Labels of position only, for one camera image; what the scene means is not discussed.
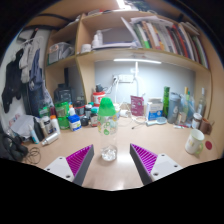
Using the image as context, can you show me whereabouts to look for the maroon pouch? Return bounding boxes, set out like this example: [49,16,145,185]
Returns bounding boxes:
[130,95,145,117]

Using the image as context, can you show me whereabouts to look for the white and blue box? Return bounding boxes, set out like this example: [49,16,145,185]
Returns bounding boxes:
[146,97,165,121]

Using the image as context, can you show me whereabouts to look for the clear glass bottle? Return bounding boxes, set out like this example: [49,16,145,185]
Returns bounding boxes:
[196,87,207,118]

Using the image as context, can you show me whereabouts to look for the white wall power outlet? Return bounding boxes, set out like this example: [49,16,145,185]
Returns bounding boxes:
[112,74,135,85]

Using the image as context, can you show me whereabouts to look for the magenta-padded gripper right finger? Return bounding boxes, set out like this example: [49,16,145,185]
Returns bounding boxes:
[129,143,184,186]

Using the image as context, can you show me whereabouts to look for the brown mug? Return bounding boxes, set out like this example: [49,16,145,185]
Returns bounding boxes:
[199,117,213,136]

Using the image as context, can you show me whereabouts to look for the green-capped bottle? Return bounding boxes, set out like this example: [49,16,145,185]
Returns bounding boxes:
[187,91,197,118]

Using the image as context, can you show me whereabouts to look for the wooden shelf unit with books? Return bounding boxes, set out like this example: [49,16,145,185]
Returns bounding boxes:
[44,5,215,103]

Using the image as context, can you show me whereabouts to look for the white light bar lamp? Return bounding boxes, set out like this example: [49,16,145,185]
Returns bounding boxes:
[112,58,163,65]

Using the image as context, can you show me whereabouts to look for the black cables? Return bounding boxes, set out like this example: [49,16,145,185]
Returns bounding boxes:
[0,132,42,165]

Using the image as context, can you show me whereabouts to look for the clear bottle with green cap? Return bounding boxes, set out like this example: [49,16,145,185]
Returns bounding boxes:
[96,96,120,163]

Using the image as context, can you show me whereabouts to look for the red and white jar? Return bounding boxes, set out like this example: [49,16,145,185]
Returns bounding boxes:
[92,91,106,107]

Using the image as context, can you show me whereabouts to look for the white mug with green handle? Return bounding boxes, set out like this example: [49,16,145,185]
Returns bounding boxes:
[184,128,206,156]

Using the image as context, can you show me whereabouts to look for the grey shaker bottle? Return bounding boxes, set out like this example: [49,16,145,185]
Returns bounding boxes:
[167,92,181,125]

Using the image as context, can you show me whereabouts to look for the chocolate spread jar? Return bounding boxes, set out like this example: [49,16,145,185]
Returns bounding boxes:
[191,112,203,130]

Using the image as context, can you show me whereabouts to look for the tall green box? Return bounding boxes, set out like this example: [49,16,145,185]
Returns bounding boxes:
[162,86,171,118]

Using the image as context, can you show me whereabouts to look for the green canister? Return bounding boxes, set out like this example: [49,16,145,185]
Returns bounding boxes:
[54,101,71,130]

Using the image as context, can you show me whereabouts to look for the hanging clothes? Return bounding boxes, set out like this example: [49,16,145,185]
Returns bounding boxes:
[1,35,46,115]

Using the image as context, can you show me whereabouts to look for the white bottle with orange cap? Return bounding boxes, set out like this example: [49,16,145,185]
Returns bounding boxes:
[49,114,62,136]

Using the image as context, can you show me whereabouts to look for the light blue hairbrush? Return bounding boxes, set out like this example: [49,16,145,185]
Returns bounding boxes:
[145,116,168,127]

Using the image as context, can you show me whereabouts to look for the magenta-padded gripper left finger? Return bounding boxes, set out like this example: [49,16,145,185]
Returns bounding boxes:
[43,143,95,187]

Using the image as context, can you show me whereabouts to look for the white bottle with blue label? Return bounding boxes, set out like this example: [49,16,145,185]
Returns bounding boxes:
[67,105,83,132]

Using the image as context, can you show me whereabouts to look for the flat round red coaster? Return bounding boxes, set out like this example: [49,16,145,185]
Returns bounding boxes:
[204,140,214,151]

